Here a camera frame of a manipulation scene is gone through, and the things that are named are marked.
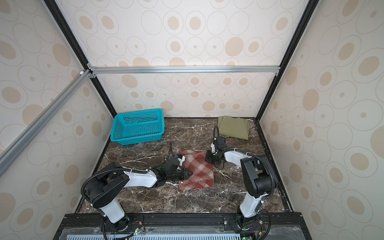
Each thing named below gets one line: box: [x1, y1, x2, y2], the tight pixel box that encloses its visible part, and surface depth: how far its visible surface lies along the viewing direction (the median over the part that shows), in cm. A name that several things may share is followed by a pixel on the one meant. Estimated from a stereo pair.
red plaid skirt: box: [178, 150, 214, 191], surface depth 89 cm
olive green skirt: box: [218, 116, 250, 140], surface depth 116 cm
